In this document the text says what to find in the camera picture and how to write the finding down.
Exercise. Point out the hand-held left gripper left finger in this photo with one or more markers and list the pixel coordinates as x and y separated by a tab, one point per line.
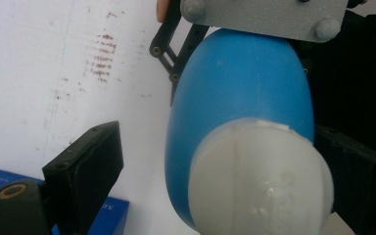
88	163

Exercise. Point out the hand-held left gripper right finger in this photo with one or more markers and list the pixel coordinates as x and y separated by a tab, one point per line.
365	189

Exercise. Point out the blue plastic bottle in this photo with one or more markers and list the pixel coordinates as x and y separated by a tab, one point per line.
238	78

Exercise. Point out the white bottle cap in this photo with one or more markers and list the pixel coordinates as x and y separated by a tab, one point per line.
258	182

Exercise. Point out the blue cardboard box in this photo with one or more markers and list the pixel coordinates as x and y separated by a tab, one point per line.
111	215

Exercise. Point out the white table mat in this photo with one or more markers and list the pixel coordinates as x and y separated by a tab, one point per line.
29	81

